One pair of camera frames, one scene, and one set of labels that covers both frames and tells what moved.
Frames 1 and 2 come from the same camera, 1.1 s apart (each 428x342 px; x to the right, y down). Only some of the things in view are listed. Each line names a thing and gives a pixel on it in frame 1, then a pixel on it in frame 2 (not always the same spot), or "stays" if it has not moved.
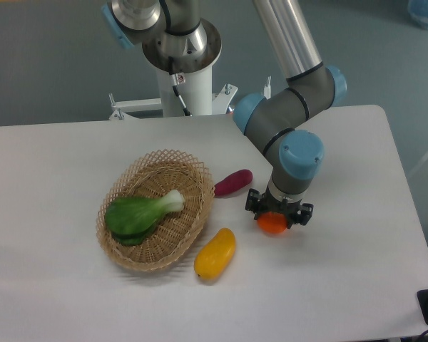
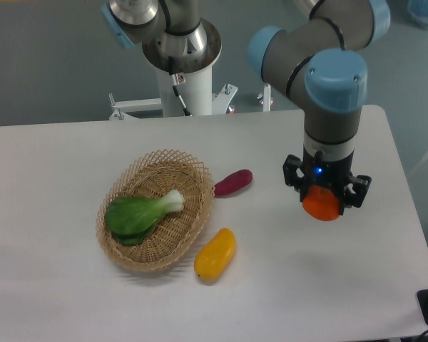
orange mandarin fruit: x=272 y=222 -> x=321 y=204
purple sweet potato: x=235 y=181 stays
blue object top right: x=427 y=11 stays
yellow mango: x=215 y=254 stays
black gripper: x=262 y=204 -> x=318 y=169
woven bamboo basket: x=151 y=176 stays
